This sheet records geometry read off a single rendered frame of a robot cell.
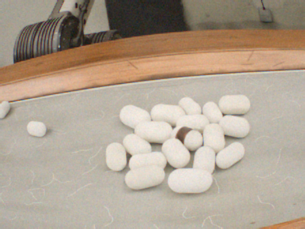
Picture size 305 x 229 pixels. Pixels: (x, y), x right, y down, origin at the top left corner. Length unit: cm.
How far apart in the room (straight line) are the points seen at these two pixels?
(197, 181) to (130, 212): 6
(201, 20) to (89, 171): 213
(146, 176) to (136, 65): 23
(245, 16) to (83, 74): 200
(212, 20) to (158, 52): 194
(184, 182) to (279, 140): 12
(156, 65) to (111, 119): 11
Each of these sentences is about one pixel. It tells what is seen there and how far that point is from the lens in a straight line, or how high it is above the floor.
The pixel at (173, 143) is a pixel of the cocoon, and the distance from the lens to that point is 39.
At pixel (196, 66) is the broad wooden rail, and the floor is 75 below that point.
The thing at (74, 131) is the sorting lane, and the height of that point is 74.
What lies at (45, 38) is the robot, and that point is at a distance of 78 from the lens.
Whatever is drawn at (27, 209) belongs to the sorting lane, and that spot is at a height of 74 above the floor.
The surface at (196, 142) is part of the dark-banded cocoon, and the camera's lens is 40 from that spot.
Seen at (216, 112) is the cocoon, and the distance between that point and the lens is 44.
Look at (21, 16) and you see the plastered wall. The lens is 266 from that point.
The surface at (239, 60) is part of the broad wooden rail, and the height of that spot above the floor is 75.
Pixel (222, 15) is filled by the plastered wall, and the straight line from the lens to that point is 250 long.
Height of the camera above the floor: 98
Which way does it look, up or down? 30 degrees down
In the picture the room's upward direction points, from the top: 11 degrees counter-clockwise
